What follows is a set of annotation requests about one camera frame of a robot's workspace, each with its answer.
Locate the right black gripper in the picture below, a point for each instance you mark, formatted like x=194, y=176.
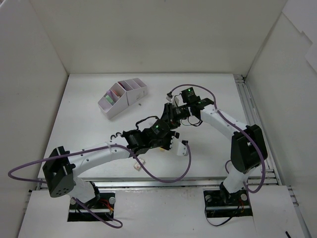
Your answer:
x=167, y=113

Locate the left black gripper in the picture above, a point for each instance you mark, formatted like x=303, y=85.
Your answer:
x=169, y=140

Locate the green highlighter marker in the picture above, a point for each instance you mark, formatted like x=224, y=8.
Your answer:
x=109, y=99

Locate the pink purple highlighter marker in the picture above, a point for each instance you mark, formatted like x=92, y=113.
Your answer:
x=109, y=92

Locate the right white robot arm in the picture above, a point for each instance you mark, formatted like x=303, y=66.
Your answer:
x=248, y=149

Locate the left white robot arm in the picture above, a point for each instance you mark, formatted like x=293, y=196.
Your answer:
x=62, y=171

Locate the white pink desk organizer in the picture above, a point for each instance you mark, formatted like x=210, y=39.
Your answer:
x=136, y=89

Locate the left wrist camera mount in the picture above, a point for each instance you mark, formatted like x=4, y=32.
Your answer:
x=178, y=148

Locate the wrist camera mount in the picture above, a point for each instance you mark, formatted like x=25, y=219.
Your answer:
x=178, y=148
x=172, y=99

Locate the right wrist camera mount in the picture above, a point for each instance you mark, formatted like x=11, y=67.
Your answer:
x=172, y=99

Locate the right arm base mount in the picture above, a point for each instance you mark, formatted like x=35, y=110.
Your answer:
x=236, y=206

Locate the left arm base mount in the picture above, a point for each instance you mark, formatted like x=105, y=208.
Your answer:
x=102, y=207

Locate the aluminium rail frame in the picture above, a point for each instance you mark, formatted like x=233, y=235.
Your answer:
x=62, y=169

